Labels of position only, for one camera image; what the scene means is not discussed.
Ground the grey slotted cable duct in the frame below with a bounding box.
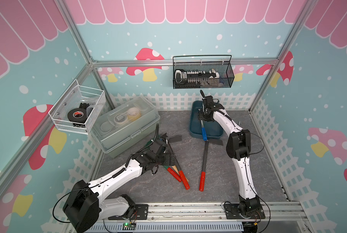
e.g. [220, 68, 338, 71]
[87, 221, 244, 233]

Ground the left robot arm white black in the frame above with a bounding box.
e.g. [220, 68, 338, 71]
[63, 137, 176, 233]

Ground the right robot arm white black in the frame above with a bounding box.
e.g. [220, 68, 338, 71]
[199, 93, 262, 218]

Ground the teal plastic storage box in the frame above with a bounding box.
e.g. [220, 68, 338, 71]
[189, 101, 224, 139]

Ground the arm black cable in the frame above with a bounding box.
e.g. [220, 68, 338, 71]
[52, 189, 87, 224]
[219, 115, 272, 233]

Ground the translucent lidded plastic container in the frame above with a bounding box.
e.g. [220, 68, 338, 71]
[91, 97, 160, 157]

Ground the socket bit set holder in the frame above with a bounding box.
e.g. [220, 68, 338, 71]
[173, 69, 220, 86]

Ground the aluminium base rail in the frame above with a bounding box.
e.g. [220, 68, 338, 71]
[65, 201, 308, 223]

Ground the black wire mesh basket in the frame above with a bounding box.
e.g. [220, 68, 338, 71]
[172, 55, 235, 89]

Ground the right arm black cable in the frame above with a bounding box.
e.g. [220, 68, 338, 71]
[219, 115, 272, 233]

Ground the clear wall-mounted bin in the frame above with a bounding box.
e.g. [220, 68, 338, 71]
[49, 80, 106, 135]

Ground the small green-lit circuit board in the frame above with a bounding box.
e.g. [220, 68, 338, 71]
[122, 222, 136, 231]

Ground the black tape roll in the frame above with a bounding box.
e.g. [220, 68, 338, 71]
[67, 108, 87, 124]

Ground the hoe with blue grip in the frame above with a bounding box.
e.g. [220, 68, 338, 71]
[200, 120, 208, 141]

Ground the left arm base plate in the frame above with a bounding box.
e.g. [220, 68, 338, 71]
[107, 204, 149, 221]

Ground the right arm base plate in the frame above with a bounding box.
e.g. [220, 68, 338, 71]
[223, 202, 266, 221]

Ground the green handle hoe red grip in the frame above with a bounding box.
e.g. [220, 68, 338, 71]
[146, 138, 182, 182]

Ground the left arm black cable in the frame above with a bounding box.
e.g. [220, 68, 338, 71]
[52, 189, 87, 224]

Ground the wooden handle hoe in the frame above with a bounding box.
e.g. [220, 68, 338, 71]
[160, 134, 183, 183]

